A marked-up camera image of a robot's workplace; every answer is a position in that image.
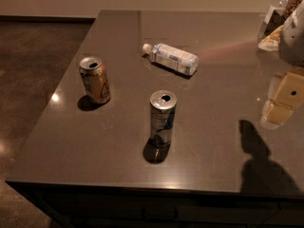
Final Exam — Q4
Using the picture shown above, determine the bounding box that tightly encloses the light crumpled snack bag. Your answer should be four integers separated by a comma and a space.
258, 26, 283, 51

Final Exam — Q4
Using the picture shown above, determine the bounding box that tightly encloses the upright clear plastic bottle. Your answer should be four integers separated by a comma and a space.
263, 0, 289, 34

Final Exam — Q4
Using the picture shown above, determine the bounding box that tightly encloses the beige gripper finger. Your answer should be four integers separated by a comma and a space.
260, 67, 304, 126

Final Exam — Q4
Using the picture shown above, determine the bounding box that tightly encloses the orange soda can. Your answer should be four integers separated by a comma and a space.
79, 56, 110, 105

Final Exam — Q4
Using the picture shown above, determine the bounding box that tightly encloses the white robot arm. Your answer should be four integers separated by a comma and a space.
260, 1, 304, 129

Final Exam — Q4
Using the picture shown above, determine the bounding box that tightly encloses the clear plastic water bottle lying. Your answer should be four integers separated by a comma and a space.
142, 43, 199, 76

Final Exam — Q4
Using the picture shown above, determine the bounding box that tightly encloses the silver blue energy drink can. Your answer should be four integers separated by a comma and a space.
150, 90, 177, 147

